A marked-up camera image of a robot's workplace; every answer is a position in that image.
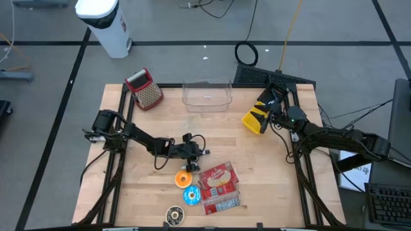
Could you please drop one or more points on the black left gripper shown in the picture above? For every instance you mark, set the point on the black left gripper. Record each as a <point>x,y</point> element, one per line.
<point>189,150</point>

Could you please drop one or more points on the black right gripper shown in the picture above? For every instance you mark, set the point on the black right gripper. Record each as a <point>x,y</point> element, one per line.
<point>279,114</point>

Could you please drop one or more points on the orange frosted toy donut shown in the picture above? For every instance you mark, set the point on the orange frosted toy donut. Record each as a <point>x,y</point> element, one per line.
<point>178,183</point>

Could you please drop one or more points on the red popcorn packet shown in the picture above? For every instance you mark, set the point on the red popcorn packet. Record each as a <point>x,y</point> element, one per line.
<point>218,176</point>

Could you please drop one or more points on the blue frosted toy donut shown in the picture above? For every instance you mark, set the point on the blue frosted toy donut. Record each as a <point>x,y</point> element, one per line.
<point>196,199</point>

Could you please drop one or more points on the small red snack packet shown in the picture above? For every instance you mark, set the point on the small red snack packet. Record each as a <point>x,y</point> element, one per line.
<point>218,192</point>

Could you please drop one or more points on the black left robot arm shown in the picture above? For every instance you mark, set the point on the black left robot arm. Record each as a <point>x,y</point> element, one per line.
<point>144,139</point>

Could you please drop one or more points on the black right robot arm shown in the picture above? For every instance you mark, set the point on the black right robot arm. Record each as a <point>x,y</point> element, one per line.
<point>337,138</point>

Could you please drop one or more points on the yellow plastic basket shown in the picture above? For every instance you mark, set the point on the yellow plastic basket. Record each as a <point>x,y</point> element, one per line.
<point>252,120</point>

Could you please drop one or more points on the black plastic basket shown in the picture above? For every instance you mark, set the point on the black plastic basket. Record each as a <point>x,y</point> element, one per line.
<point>273,91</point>

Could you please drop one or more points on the black keyboard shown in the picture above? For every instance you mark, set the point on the black keyboard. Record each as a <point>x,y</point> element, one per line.
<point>257,75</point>
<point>388,202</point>

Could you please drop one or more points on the red wrapped packet QR code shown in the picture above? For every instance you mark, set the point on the red wrapped packet QR code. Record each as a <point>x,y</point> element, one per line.
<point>221,205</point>

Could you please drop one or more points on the clear plastic bin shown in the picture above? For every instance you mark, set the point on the clear plastic bin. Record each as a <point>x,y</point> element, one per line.
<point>207,96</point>

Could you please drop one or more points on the white paper sheet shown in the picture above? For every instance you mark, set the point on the white paper sheet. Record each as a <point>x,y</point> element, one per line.
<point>356,176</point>

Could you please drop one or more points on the white trash can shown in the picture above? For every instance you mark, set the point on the white trash can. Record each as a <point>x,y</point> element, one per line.
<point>109,32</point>

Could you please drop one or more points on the grey stand foot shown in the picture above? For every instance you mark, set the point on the grey stand foot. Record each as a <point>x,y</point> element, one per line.
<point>16,76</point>

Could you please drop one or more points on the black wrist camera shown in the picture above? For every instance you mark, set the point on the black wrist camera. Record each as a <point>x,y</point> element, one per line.
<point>187,138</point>

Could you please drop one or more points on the black table frame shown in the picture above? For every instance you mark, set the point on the black table frame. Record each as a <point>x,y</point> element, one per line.
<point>173,85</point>

